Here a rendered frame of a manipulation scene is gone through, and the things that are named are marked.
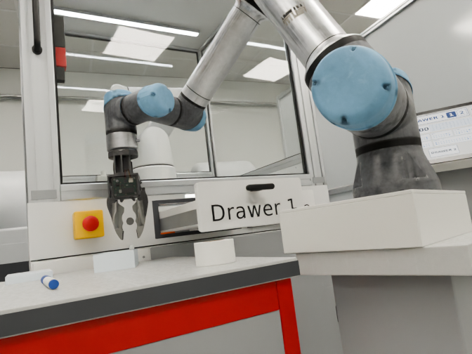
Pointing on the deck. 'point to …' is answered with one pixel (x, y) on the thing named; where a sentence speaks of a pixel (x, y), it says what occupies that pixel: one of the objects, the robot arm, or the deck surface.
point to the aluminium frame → (46, 24)
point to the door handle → (36, 28)
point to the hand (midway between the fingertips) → (130, 233)
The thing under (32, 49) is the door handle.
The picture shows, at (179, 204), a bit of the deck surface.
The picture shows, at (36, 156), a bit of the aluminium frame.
